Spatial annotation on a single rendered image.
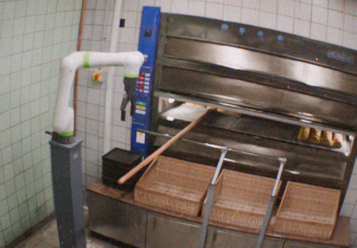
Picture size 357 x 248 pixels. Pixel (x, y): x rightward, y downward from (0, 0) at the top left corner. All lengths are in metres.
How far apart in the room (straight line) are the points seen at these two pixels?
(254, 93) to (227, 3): 0.78
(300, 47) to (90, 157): 2.30
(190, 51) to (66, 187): 1.52
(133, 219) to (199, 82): 1.28
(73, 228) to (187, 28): 1.91
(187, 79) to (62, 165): 1.33
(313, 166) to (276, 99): 0.69
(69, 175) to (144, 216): 0.84
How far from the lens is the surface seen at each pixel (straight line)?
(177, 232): 3.59
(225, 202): 3.79
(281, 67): 3.50
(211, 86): 3.65
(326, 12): 3.44
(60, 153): 3.10
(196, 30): 3.65
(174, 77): 3.75
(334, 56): 3.47
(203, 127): 3.76
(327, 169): 3.69
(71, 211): 3.28
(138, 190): 3.61
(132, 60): 2.69
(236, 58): 3.56
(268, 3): 3.48
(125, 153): 3.91
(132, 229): 3.78
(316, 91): 3.50
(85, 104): 4.22
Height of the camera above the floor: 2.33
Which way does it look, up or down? 17 degrees down
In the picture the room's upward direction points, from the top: 6 degrees clockwise
